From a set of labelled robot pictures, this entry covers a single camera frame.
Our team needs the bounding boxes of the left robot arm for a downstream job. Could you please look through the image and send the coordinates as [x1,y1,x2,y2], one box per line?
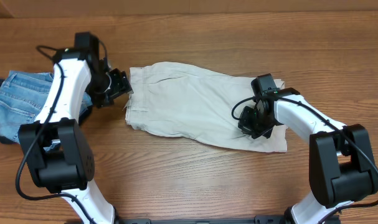
[15,32,133,223]

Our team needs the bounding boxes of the beige khaki shorts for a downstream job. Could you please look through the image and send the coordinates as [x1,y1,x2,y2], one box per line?
[125,62,287,152]

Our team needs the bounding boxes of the blue denim jeans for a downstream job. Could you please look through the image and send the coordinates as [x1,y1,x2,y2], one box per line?
[0,70,93,144]

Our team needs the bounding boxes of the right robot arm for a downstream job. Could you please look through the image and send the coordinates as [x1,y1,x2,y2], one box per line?
[237,74,378,224]

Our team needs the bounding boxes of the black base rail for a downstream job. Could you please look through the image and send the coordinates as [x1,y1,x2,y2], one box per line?
[118,215,290,224]

